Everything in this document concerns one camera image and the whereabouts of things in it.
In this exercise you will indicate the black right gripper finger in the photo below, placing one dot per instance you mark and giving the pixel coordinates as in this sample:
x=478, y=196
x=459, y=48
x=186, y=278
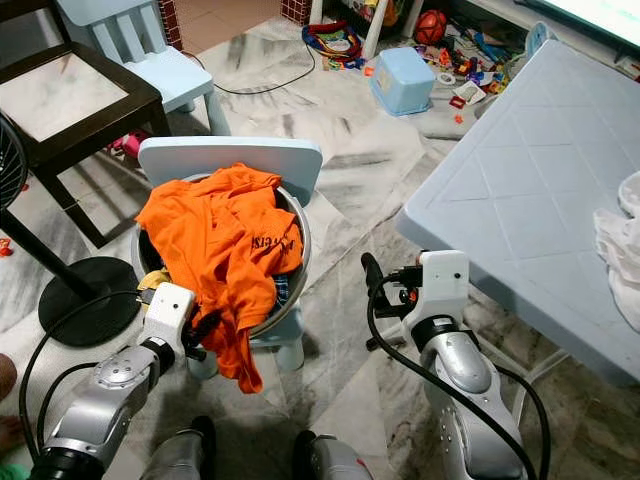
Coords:
x=374, y=276

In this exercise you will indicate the orange shirt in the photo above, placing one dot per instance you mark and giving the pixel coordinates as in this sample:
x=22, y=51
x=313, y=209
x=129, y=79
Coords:
x=220, y=250

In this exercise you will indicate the white garment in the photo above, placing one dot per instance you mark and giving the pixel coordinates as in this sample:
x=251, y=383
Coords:
x=622, y=250

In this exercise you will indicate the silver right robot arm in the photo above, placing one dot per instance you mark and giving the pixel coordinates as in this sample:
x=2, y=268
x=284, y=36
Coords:
x=470, y=400

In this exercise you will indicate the yellow garment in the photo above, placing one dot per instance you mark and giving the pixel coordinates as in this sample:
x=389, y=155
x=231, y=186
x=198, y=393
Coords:
x=155, y=280

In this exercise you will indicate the blue plaid garment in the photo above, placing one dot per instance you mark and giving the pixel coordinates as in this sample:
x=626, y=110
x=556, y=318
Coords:
x=282, y=290

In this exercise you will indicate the steel bucket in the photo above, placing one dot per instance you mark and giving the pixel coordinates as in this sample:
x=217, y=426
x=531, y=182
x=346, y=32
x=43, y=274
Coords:
x=295, y=215

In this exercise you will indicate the black standing fan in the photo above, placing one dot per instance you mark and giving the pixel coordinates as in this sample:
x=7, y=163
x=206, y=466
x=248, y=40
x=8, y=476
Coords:
x=90, y=305

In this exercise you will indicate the robot left leg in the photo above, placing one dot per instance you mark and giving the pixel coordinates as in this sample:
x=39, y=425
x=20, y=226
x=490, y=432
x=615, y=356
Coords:
x=180, y=455

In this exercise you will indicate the robot leg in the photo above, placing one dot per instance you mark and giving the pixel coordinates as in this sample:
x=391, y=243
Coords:
x=335, y=460
x=180, y=455

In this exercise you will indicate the light blue folding table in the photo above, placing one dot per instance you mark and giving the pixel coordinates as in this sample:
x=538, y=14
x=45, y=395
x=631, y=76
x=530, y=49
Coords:
x=530, y=180

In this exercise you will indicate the robot right leg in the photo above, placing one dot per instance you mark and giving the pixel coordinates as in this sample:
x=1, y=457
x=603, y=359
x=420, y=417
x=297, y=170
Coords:
x=335, y=460

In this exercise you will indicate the light blue plastic chair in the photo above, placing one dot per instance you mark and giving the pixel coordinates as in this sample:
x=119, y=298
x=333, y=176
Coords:
x=230, y=155
x=150, y=75

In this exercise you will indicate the light blue plastic box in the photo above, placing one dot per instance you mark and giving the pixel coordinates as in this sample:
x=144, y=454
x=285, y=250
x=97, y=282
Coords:
x=403, y=80

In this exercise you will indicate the barefoot person leg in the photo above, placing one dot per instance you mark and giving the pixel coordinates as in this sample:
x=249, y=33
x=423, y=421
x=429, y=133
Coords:
x=8, y=400

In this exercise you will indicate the white toy shelf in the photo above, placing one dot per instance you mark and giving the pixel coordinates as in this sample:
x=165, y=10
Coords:
x=372, y=25

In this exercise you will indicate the orange ball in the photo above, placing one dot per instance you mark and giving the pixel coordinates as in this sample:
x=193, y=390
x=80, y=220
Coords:
x=431, y=26

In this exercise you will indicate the dark wooden side table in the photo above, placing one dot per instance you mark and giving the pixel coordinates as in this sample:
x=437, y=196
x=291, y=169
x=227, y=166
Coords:
x=60, y=95

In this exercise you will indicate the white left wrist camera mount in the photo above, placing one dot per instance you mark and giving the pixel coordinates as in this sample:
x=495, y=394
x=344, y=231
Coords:
x=170, y=312

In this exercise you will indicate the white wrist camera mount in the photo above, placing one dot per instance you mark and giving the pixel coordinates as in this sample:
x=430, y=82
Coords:
x=445, y=285
x=170, y=312

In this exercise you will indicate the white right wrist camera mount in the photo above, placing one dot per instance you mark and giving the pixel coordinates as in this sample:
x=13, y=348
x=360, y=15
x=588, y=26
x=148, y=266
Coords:
x=445, y=285

